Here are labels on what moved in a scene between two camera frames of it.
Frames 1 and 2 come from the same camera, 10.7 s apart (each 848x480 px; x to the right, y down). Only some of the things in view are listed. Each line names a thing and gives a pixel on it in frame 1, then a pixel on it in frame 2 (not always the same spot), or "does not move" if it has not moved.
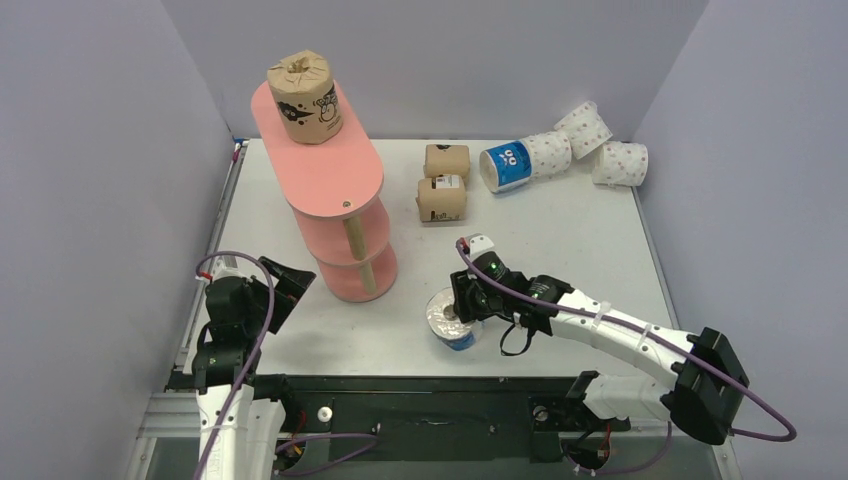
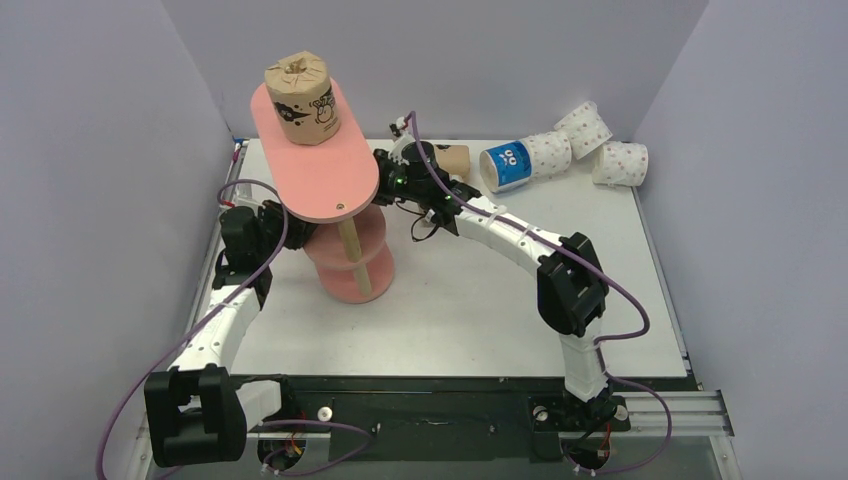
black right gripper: (463, 299) to (384, 175)
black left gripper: (291, 286) to (300, 232)
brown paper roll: (307, 100) does not move
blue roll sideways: (505, 165) does not move
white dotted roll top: (585, 129) does not move
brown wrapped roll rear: (447, 160) does not move
